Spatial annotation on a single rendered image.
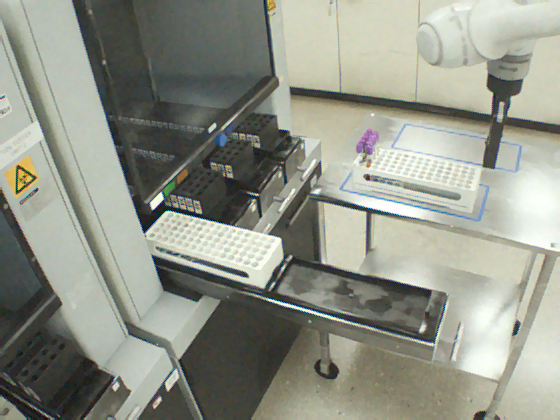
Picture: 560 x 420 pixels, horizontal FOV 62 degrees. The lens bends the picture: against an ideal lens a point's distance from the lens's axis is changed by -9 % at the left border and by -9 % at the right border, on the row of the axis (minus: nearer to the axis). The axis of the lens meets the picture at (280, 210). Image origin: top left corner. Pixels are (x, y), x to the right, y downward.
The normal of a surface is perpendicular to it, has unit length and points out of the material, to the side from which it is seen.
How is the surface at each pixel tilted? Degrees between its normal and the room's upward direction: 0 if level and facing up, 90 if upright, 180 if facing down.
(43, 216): 90
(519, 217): 0
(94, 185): 90
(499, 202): 0
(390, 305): 0
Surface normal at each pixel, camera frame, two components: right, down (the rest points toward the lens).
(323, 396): -0.10, -0.78
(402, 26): -0.42, 0.59
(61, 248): 0.90, 0.19
